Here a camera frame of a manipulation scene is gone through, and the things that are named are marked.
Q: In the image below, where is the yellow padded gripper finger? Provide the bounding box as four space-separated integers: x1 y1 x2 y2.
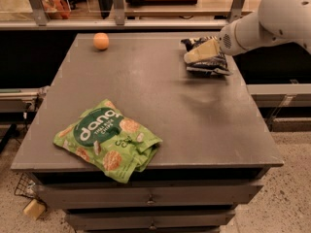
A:
184 38 220 63

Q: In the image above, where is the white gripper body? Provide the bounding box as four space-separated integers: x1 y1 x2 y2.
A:
218 20 246 56

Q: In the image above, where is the blue chip bag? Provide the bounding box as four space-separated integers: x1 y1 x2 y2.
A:
181 37 231 76

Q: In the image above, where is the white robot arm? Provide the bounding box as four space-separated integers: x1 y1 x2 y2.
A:
184 0 311 63

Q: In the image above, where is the green rice chip bag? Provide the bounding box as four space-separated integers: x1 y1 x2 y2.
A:
53 99 162 183

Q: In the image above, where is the orange plastic bag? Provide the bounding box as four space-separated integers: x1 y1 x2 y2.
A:
41 0 70 19

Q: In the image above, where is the grey drawer cabinet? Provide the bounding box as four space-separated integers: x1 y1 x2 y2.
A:
12 33 283 233

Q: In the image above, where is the orange ball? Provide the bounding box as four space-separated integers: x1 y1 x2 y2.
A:
93 33 109 50

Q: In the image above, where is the upper drawer knob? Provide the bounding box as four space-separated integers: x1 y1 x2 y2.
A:
146 194 156 206

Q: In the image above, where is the drawer knob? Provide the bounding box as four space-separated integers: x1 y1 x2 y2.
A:
146 194 156 206
149 222 157 230

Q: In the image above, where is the lower drawer knob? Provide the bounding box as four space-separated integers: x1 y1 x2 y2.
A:
149 222 157 230

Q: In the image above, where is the yellow sponge block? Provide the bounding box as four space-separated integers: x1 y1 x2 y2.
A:
23 199 46 220

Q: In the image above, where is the grey metal shelf frame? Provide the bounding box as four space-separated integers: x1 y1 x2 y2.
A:
0 0 247 31

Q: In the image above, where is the black wire basket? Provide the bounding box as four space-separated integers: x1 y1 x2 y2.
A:
14 174 36 199

